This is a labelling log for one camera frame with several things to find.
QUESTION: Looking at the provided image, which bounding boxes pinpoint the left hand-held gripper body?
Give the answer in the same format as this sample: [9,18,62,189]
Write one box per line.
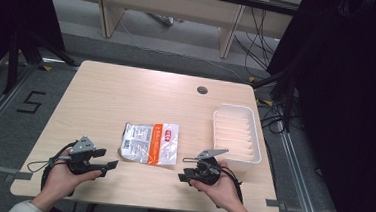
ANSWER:
[66,134,106,178]

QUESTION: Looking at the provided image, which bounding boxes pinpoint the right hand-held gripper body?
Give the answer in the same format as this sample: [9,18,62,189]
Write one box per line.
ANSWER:
[183,146,231,189]

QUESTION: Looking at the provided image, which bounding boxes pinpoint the person's right hand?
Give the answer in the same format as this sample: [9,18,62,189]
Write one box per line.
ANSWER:
[187,157,257,212]

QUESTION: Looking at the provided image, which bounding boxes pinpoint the person's left hand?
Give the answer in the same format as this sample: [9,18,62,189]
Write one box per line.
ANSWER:
[31,146,105,212]

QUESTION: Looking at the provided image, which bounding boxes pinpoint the white plastic container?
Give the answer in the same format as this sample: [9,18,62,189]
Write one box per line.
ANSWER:
[209,102,267,175]

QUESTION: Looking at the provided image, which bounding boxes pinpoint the white and orange packet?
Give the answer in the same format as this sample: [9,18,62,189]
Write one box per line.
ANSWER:
[117,119,181,168]

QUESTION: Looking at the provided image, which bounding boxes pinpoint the black metal stand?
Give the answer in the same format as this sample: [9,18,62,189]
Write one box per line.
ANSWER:
[247,64,301,134]
[1,27,82,100]

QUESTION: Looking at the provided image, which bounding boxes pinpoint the black curtain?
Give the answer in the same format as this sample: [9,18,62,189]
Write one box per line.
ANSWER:
[256,0,376,212]
[0,0,69,95]

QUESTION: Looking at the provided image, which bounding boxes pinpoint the light wooden desk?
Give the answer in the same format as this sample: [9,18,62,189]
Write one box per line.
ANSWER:
[40,0,306,65]

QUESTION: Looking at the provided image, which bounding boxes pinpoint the right hand-held gripper cable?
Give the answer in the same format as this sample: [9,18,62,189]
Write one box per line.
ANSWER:
[214,163,247,205]

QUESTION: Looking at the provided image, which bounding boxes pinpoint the hand-held gripper cable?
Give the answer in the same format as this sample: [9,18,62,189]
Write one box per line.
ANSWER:
[25,137,78,196]
[214,163,247,205]

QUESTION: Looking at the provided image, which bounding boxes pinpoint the left hand-held gripper cable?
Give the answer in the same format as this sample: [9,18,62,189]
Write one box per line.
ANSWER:
[25,137,78,196]

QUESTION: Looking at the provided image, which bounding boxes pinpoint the black floor cables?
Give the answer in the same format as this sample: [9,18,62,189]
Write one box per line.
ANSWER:
[229,5,284,80]

